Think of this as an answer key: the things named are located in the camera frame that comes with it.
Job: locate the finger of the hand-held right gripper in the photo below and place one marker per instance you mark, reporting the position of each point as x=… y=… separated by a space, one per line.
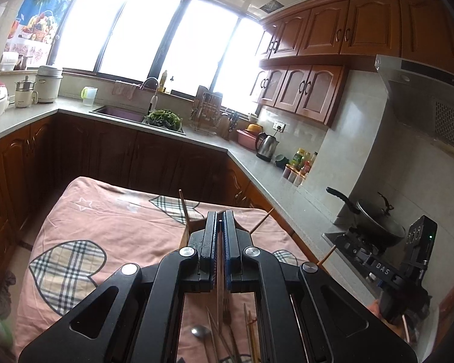
x=348 y=245

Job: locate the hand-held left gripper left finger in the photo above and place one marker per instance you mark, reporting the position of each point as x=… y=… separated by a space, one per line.
x=213 y=272

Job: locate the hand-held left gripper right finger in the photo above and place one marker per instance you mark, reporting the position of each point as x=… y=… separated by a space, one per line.
x=229 y=272

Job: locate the metal fork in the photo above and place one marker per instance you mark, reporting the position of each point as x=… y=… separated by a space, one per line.
x=227 y=315

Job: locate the wooden utensil holder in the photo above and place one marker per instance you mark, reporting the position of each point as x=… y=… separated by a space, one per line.
x=191 y=234

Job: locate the metal chopstick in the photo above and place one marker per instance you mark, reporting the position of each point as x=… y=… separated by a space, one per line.
x=213 y=329
x=223 y=348

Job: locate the metal spoon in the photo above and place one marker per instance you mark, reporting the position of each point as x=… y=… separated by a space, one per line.
x=201 y=331

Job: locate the wooden chopstick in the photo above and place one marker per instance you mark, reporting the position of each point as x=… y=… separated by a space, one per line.
x=263 y=219
x=249 y=340
x=184 y=208
x=327 y=256

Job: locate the black wok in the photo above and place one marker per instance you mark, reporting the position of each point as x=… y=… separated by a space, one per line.
x=386 y=236

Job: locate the dark wok lid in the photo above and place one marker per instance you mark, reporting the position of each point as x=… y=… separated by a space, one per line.
x=382 y=215

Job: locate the spice jar set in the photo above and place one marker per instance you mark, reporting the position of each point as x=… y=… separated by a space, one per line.
x=295 y=177

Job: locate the yellow label bottle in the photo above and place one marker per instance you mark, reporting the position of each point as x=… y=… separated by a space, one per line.
x=297 y=158

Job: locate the dark green cup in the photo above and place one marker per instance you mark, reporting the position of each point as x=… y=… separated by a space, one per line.
x=282 y=160

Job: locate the pink plaid-heart printed blanket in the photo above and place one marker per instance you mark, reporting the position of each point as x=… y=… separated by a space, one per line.
x=109 y=227

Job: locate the steel electric kettle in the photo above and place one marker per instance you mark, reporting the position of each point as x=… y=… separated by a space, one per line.
x=266 y=147

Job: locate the pink plastic container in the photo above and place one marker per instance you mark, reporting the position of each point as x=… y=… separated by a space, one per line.
x=246 y=138

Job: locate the orange bowl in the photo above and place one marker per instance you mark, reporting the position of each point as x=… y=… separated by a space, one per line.
x=255 y=127

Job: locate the steel range hood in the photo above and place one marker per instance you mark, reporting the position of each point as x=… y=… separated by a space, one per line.
x=420 y=94

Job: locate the green leafy vegetables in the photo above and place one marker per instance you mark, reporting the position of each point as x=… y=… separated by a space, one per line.
x=164 y=118

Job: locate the metal dish rack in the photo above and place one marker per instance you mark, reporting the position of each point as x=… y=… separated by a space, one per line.
x=208 y=109

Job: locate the wooden base cabinets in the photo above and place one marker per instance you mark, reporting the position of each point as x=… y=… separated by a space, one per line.
x=98 y=151

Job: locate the chrome faucet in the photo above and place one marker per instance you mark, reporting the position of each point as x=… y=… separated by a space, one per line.
x=153 y=102

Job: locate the kitchen sink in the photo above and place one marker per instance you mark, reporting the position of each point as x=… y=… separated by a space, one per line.
x=117 y=113

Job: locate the clear soap bottle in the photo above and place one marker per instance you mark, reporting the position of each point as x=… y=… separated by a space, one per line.
x=171 y=86

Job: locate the yellow oil bottle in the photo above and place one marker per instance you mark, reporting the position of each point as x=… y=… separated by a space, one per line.
x=164 y=83

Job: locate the pink dish cloth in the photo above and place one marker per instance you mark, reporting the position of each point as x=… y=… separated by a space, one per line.
x=125 y=90

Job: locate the dark cloth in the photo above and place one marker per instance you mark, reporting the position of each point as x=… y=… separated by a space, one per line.
x=2 y=291

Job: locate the green measuring jug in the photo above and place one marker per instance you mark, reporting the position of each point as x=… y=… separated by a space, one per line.
x=89 y=97

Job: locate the kitchen window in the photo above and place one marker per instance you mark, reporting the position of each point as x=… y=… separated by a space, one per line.
x=143 y=34

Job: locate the large white rice cooker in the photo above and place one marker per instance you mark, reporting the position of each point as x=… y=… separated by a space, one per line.
x=47 y=87

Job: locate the ceiling vent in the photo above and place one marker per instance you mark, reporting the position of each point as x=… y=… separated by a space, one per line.
x=270 y=5

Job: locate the small white electric pot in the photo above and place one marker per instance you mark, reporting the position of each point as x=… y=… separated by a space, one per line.
x=24 y=96

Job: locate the white plastic box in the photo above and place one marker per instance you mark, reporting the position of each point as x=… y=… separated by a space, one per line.
x=8 y=61

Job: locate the fruit print roller blind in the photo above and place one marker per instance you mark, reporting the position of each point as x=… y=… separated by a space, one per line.
x=41 y=7

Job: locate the white wall socket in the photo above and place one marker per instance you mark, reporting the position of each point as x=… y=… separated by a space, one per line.
x=279 y=126

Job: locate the low wooden wall cabinets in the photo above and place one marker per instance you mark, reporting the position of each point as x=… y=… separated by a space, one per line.
x=299 y=87

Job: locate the tall wooden wall cabinets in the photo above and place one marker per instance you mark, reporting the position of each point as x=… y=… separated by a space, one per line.
x=363 y=22

